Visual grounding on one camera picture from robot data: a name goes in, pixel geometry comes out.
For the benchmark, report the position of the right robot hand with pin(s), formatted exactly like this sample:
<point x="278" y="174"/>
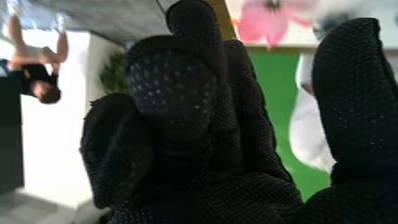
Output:
<point x="196" y="140"/>

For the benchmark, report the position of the person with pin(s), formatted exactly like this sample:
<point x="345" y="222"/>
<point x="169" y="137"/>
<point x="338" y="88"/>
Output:
<point x="36" y="66"/>
<point x="312" y="133"/>

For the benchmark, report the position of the green potted plant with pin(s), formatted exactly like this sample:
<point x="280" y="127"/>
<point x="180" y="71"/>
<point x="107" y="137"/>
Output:
<point x="114" y="76"/>

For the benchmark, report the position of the pink flower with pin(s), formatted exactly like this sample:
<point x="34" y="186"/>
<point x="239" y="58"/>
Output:
<point x="267" y="21"/>

